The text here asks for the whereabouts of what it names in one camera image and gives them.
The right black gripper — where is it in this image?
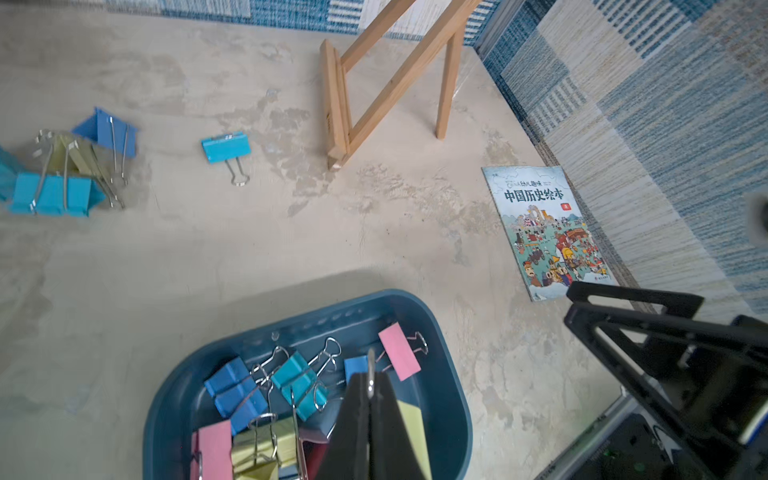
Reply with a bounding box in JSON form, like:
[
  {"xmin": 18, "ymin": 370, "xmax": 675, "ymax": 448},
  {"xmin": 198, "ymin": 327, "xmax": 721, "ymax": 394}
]
[{"xmin": 564, "ymin": 282, "xmax": 767, "ymax": 479}]

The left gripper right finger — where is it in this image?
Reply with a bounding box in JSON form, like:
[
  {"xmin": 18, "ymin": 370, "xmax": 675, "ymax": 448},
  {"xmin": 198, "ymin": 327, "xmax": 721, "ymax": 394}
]
[{"xmin": 369, "ymin": 372, "xmax": 425, "ymax": 480}]

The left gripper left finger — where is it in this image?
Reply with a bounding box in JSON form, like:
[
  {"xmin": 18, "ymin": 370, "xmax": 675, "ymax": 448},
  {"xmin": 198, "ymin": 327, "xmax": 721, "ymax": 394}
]
[{"xmin": 315, "ymin": 374, "xmax": 370, "ymax": 480}]

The olive yellow binder clip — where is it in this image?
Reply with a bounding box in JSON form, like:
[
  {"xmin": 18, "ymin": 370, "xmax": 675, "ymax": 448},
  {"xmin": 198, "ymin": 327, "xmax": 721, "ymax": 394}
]
[{"xmin": 365, "ymin": 347, "xmax": 434, "ymax": 480}]

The teal plastic storage box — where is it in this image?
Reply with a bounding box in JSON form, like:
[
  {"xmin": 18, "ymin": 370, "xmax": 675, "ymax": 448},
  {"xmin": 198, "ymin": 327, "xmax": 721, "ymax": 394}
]
[{"xmin": 143, "ymin": 290, "xmax": 472, "ymax": 479}]

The blue binder clip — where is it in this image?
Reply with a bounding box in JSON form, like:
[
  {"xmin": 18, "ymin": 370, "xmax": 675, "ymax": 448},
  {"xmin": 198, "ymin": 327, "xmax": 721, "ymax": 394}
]
[
  {"xmin": 71, "ymin": 107, "xmax": 138, "ymax": 185},
  {"xmin": 344, "ymin": 356, "xmax": 369, "ymax": 384},
  {"xmin": 204, "ymin": 346, "xmax": 289, "ymax": 436}
]

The pink binder clip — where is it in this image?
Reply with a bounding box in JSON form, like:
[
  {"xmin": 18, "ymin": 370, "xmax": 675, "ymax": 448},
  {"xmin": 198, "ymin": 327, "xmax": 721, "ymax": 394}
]
[
  {"xmin": 298, "ymin": 428, "xmax": 329, "ymax": 480},
  {"xmin": 376, "ymin": 323, "xmax": 429, "ymax": 381},
  {"xmin": 190, "ymin": 420, "xmax": 233, "ymax": 480}
]

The teal binder clip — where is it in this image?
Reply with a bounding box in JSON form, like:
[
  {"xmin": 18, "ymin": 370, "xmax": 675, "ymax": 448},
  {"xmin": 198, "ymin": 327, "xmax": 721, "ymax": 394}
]
[
  {"xmin": 271, "ymin": 337, "xmax": 342, "ymax": 421},
  {"xmin": 0, "ymin": 148, "xmax": 24, "ymax": 203},
  {"xmin": 9, "ymin": 141, "xmax": 107, "ymax": 217},
  {"xmin": 201, "ymin": 132, "xmax": 251, "ymax": 187}
]

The colourful history picture book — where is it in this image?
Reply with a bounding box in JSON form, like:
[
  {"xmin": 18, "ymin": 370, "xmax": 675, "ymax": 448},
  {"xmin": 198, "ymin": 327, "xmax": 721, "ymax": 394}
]
[{"xmin": 482, "ymin": 166, "xmax": 616, "ymax": 302}]

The wooden easel stand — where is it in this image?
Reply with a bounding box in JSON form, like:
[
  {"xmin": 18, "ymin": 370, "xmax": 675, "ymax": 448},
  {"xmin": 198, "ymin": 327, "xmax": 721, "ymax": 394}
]
[{"xmin": 317, "ymin": 0, "xmax": 484, "ymax": 172}]

